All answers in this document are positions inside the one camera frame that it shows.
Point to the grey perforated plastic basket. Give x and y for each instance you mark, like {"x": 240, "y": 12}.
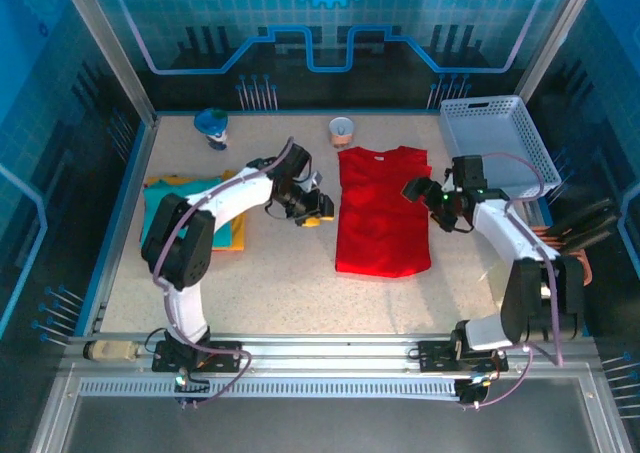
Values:
{"x": 500, "y": 128}

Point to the beige cylindrical object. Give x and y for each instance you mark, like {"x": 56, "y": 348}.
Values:
{"x": 110, "y": 350}

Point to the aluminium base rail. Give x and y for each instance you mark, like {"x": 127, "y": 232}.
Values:
{"x": 330, "y": 353}

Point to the aluminium frame post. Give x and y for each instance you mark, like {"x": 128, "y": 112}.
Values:
{"x": 117, "y": 58}
{"x": 555, "y": 38}

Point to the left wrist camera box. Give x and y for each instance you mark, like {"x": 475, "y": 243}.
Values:
{"x": 314, "y": 179}

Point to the blue toy figurine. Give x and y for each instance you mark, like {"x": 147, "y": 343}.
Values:
{"x": 212, "y": 125}

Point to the black bar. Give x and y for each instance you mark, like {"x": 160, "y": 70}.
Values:
{"x": 585, "y": 215}
{"x": 595, "y": 235}

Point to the yellow t-shirt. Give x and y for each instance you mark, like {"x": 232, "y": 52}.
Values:
{"x": 237, "y": 233}

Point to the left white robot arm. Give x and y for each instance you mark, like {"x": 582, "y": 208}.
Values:
{"x": 235, "y": 198}

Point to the red t-shirt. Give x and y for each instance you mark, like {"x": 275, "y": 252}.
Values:
{"x": 380, "y": 223}

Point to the grey framed metal panel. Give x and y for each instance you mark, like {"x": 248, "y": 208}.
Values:
{"x": 325, "y": 428}

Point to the terracotta plastic bin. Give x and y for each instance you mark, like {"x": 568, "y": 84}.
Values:
{"x": 589, "y": 273}

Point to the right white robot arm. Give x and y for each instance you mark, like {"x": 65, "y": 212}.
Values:
{"x": 500, "y": 223}

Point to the orange print tin can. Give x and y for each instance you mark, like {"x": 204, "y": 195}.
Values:
{"x": 341, "y": 132}

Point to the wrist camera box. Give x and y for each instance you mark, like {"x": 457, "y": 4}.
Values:
{"x": 314, "y": 179}
{"x": 448, "y": 179}

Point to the teal t-shirt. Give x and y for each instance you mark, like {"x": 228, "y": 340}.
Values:
{"x": 165, "y": 195}

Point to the black controller module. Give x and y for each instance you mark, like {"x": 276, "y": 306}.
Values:
{"x": 475, "y": 390}
{"x": 187, "y": 388}

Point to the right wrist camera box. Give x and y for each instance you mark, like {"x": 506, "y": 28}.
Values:
{"x": 448, "y": 179}

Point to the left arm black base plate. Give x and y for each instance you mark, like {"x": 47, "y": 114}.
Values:
{"x": 225, "y": 355}

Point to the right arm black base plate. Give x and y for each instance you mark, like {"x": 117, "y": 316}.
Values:
{"x": 435, "y": 355}

